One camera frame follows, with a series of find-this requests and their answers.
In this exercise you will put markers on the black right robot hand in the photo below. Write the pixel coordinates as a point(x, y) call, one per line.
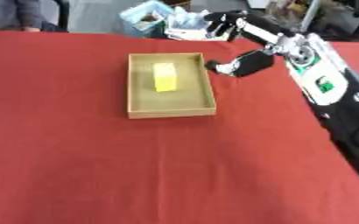
point(254, 62)

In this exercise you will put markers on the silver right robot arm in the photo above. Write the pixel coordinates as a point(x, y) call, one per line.
point(336, 96)

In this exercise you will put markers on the tan cardboard box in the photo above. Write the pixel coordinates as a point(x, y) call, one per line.
point(170, 85)

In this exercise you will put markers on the yellow rectangular block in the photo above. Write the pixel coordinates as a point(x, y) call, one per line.
point(165, 77)

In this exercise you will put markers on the light blue bin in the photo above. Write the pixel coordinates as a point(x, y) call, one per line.
point(146, 18)

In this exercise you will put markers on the black chair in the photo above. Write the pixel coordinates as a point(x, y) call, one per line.
point(63, 14)

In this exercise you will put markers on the person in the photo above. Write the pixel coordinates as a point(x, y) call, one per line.
point(15, 14)

